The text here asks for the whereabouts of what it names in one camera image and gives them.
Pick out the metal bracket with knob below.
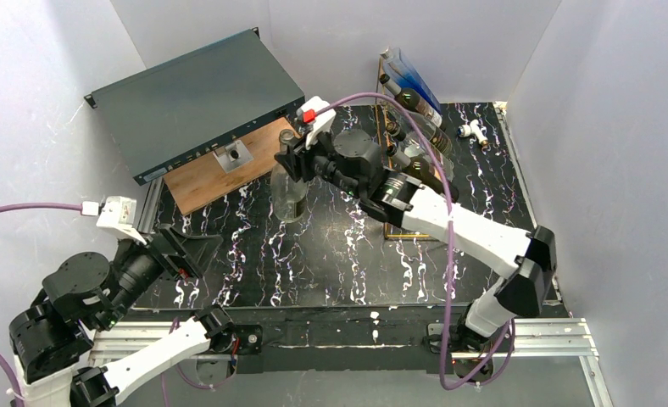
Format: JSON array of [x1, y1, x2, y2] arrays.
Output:
[[214, 139, 253, 174]]

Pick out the blue glass bottle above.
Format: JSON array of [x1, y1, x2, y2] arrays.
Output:
[[380, 47, 441, 113]]

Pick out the gold wire wine rack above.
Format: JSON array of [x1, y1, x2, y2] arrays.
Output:
[[375, 56, 459, 243]]

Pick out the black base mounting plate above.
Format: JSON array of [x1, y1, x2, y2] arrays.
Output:
[[153, 305, 515, 376]]

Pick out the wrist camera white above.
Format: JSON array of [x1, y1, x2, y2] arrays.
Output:
[[296, 96, 336, 150], [96, 196, 147, 244]]

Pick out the purple cable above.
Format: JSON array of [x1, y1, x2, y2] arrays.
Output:
[[311, 92, 516, 392], [0, 201, 240, 407]]

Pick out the white pipe fitting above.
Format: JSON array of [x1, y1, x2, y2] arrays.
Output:
[[457, 120, 489, 149]]

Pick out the clear round glass bottle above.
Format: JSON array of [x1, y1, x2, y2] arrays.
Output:
[[269, 129, 309, 225]]

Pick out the clear tall glass bottle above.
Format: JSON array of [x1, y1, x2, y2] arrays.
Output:
[[384, 102, 452, 161]]

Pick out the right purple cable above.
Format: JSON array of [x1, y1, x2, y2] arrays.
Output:
[[311, 92, 516, 392]]

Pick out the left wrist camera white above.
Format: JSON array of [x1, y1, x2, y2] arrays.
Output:
[[96, 196, 147, 244]]

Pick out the wooden board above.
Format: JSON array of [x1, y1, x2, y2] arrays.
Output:
[[164, 118, 293, 215]]

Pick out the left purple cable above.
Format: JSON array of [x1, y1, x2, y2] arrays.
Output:
[[0, 201, 240, 407]]

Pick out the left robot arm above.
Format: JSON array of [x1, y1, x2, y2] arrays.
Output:
[[8, 225, 234, 406]]

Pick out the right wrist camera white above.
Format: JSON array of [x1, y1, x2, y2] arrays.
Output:
[[296, 96, 336, 150]]

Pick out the aluminium frame rail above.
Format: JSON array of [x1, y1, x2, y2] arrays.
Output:
[[87, 318, 613, 406]]

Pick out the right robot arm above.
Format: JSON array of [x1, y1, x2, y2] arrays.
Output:
[[275, 131, 556, 351]]

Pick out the dark brown wine bottle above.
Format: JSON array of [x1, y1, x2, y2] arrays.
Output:
[[378, 73, 444, 130]]

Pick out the grey rack server box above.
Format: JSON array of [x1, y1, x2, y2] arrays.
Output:
[[84, 29, 305, 185]]

